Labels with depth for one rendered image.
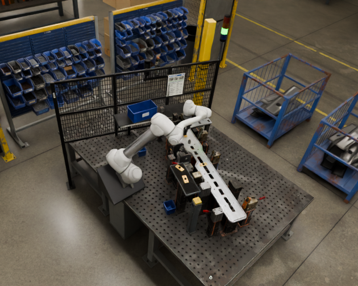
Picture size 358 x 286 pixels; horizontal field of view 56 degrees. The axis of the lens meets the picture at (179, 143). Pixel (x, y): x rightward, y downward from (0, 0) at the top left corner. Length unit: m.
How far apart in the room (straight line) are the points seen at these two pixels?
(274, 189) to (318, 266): 1.06
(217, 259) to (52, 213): 2.10
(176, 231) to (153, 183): 0.62
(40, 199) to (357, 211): 4.08
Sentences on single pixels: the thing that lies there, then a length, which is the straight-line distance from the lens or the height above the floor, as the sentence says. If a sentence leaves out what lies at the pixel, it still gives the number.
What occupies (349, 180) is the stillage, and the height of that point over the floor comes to 0.16.
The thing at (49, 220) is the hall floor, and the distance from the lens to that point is 4.26.
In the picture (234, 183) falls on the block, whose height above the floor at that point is 1.03.
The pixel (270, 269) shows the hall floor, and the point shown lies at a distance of 4.09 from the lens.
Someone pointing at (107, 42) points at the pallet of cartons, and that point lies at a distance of 7.07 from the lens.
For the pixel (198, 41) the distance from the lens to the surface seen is 6.18.
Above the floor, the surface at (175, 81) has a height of 1.35.
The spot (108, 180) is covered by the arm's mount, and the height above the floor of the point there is 0.88.
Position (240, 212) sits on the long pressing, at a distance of 3.11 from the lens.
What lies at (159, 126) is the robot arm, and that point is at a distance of 2.89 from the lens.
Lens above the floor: 3.42
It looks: 42 degrees down
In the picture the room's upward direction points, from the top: 8 degrees clockwise
